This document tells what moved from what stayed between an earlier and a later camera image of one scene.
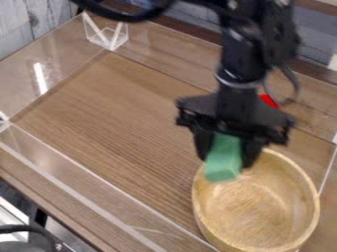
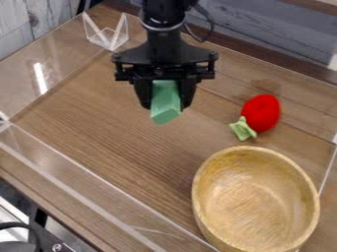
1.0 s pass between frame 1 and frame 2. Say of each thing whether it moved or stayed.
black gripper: moved
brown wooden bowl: stayed
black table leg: stayed
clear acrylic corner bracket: stayed
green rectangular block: moved
